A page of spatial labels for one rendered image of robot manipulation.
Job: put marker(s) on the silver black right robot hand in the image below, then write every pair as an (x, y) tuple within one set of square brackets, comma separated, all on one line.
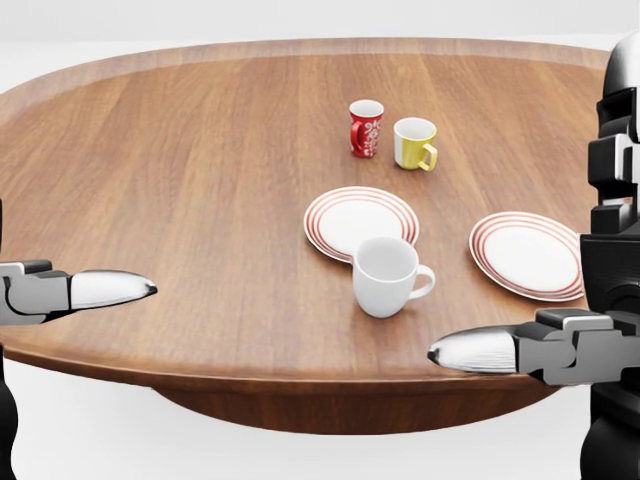
[(615, 280)]

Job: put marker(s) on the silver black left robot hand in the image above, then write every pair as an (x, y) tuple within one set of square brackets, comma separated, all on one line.
[(35, 292)]

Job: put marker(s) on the white plate with red rings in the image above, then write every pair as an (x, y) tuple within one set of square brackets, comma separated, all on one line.
[(350, 220), (530, 257)]

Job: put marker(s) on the white mug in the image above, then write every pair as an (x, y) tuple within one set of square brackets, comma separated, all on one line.
[(382, 280)]

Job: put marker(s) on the yellow mug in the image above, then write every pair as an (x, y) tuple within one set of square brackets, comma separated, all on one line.
[(411, 147)]

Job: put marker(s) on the red patterned mug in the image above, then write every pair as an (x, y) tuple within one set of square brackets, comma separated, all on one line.
[(364, 131)]

